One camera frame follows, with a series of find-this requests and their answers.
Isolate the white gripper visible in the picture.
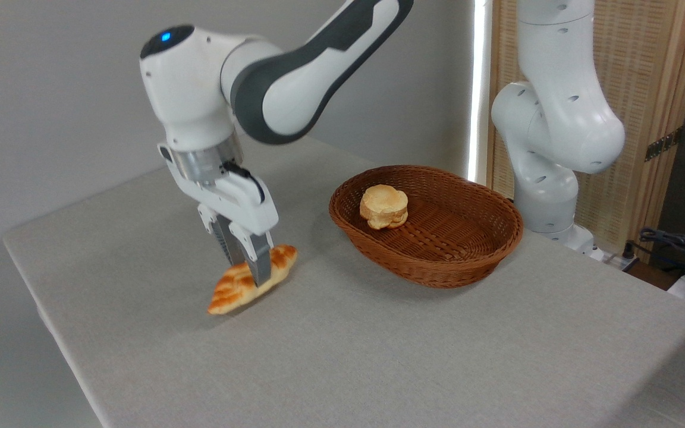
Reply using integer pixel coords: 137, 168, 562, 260
158, 143, 279, 287

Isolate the braided golden bread loaf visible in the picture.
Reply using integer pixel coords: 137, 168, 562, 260
208, 244, 298, 315

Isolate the round pale bread bun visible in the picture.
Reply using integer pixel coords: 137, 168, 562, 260
359, 184, 409, 230

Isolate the brown wicker oval basket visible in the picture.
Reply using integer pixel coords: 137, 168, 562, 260
328, 165, 524, 289

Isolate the grey tablecloth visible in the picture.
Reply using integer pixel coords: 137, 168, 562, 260
2, 134, 685, 428

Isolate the dark metal screen hinge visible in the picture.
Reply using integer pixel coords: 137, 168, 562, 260
645, 128, 682, 162

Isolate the wooden bamboo folding screen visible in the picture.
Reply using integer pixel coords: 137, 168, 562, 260
486, 0, 685, 262

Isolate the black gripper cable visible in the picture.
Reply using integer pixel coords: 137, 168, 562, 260
221, 162, 266, 206

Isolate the bundle of dark cables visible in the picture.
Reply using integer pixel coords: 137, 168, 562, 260
623, 228, 685, 280

